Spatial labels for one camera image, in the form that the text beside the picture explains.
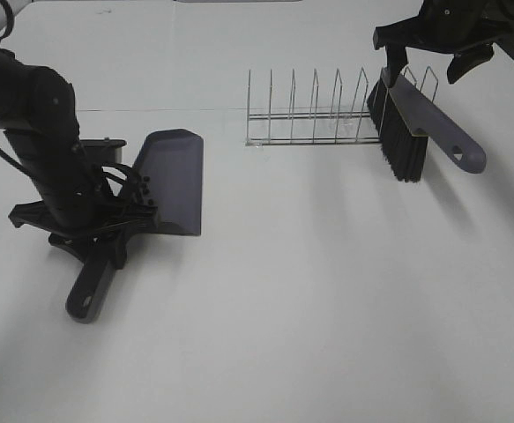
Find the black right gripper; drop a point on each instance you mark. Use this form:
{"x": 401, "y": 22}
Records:
{"x": 449, "y": 27}

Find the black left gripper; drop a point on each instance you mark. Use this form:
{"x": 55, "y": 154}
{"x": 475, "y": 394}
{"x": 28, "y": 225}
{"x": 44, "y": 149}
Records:
{"x": 80, "y": 201}

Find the pile of coffee beans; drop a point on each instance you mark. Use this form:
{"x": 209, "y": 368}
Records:
{"x": 143, "y": 193}

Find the grey hand brush black bristles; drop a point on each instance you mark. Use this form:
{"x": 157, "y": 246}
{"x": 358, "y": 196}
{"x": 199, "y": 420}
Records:
{"x": 406, "y": 120}

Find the grey plastic dustpan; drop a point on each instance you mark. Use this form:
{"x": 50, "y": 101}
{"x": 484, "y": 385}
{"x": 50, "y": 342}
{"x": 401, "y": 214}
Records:
{"x": 174, "y": 160}

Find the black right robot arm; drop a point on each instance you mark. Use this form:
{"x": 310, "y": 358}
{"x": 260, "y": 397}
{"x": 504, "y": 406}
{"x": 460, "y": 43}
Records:
{"x": 457, "y": 28}

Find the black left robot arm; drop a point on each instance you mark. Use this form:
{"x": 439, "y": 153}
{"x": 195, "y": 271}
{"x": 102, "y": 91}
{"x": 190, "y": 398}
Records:
{"x": 37, "y": 109}

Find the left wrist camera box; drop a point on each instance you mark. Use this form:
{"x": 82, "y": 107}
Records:
{"x": 106, "y": 150}

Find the chrome wire dish rack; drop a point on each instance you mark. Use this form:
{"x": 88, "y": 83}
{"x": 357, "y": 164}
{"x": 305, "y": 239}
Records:
{"x": 336, "y": 114}

